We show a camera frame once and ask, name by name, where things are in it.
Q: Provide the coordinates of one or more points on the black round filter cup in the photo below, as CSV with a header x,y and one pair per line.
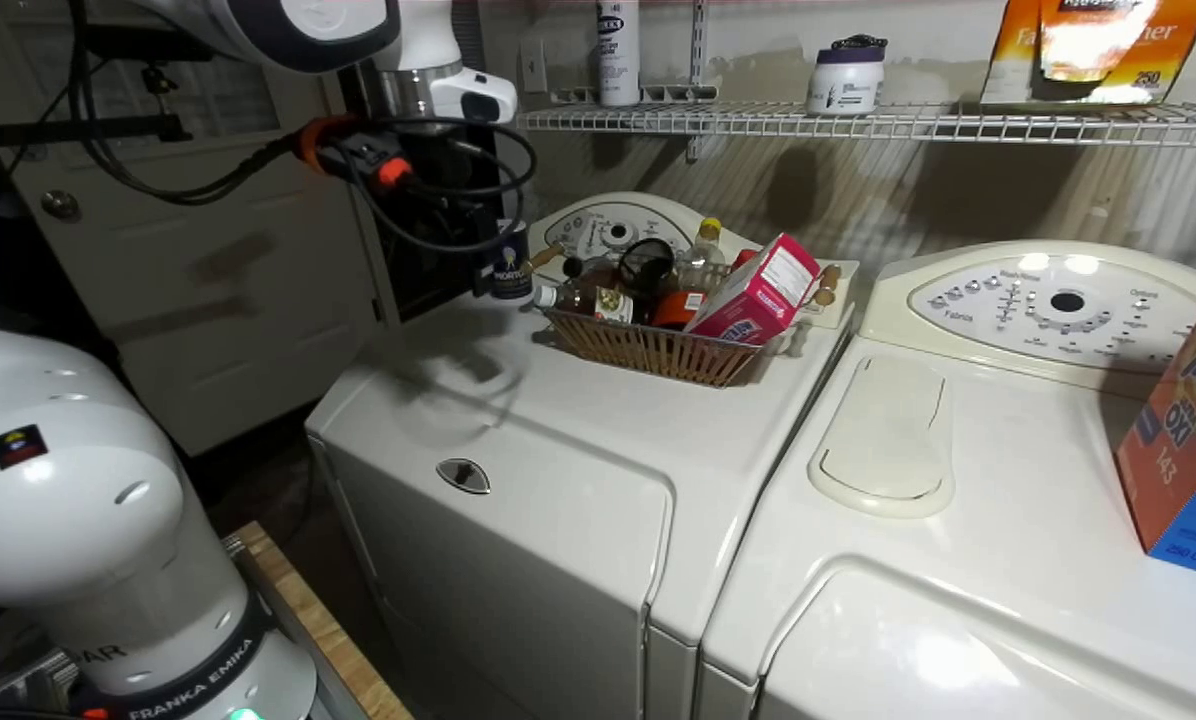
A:
x,y
644,267

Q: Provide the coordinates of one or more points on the wooden board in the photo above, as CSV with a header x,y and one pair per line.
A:
x,y
319,624

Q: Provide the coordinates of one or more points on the cream washing machine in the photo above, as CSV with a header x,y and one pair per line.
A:
x,y
557,506

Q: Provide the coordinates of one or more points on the metal door knob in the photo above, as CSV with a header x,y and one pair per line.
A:
x,y
60,207

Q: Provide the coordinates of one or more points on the black metal bar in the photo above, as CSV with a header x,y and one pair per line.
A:
x,y
77,131

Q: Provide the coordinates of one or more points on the glass bottle white green label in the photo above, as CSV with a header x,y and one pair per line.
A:
x,y
616,307

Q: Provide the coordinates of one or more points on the white door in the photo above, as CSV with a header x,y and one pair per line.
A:
x,y
221,293

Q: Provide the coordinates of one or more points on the orange blue Tide box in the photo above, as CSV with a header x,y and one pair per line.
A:
x,y
1190,447

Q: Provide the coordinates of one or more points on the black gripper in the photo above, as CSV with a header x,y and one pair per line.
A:
x,y
457,201

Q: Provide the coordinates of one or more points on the cream dryer machine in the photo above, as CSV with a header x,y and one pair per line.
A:
x,y
996,563

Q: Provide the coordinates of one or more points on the pink drink mix box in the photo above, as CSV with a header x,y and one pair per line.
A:
x,y
761,298

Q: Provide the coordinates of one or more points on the clear bottle with yellow cap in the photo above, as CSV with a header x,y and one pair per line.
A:
x,y
704,260

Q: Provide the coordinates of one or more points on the cream dryer lint cover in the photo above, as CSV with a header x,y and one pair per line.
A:
x,y
882,433

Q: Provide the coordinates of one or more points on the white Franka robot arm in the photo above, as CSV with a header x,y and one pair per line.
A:
x,y
77,506

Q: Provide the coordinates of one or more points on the orange labelled jar black lid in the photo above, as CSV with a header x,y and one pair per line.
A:
x,y
672,311

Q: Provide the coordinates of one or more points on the white spray can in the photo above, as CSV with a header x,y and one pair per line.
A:
x,y
616,55

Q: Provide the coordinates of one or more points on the orange yellow detergent box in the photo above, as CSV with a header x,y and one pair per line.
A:
x,y
1101,46

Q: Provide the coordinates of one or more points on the red capped bottle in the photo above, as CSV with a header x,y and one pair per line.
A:
x,y
741,259

